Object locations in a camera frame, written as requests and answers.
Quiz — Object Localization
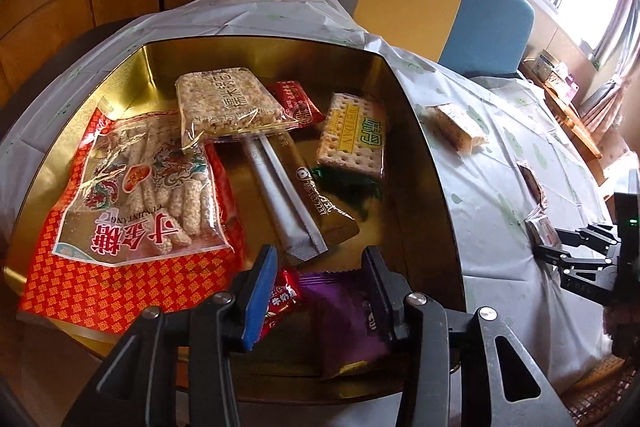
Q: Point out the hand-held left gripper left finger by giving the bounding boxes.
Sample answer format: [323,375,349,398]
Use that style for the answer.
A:
[62,245,279,427]

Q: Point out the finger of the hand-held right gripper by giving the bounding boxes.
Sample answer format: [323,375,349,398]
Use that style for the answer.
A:
[552,223,618,253]
[536,246,618,298]

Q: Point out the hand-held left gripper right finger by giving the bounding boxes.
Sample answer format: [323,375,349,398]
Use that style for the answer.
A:
[361,246,576,427]

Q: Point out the red candy wrapper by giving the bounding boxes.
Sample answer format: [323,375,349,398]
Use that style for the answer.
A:
[260,269,306,343]

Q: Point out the pink floral snack packet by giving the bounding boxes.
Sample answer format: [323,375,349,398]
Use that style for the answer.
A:
[524,214,558,250]

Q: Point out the purple snack packet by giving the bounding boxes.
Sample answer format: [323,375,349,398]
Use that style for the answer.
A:
[297,271,406,380]

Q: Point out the yellow green cracker packet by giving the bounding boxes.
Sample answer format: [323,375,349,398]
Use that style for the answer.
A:
[312,93,390,202]

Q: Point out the dark red patterned packet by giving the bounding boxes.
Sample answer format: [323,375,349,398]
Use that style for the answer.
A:
[265,80,326,128]

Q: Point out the clear puffed rice packet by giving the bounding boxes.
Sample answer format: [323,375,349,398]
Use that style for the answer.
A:
[175,67,300,152]

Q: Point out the gold tin box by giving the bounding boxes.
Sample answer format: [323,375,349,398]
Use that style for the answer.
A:
[2,38,468,403]

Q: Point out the white snack packet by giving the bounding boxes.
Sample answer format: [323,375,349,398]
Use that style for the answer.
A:
[517,159,550,212]

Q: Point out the grey stick sachet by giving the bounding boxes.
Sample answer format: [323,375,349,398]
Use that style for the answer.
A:
[242,137,328,263]

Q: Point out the brown stick sachet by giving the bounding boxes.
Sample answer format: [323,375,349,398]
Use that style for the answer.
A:
[270,132,361,253]

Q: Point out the cloud-print plastic tablecloth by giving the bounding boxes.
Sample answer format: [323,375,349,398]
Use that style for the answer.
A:
[0,0,626,403]

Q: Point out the wooden side table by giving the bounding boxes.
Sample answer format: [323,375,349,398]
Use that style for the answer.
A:
[520,62,608,188]

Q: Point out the woven chair seat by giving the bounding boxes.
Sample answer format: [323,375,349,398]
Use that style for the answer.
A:
[560,354,640,427]

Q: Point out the beige curtain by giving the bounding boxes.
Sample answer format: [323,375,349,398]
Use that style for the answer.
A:
[580,77,640,142]

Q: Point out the red orange snack bag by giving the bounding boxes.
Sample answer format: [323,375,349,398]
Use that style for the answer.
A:
[17,107,246,338]

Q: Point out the brown-label rice cake packet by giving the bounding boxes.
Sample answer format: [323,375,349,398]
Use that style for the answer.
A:
[425,103,490,155]

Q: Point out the green cardboard box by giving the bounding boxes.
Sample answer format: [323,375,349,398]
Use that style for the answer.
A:
[531,51,561,75]

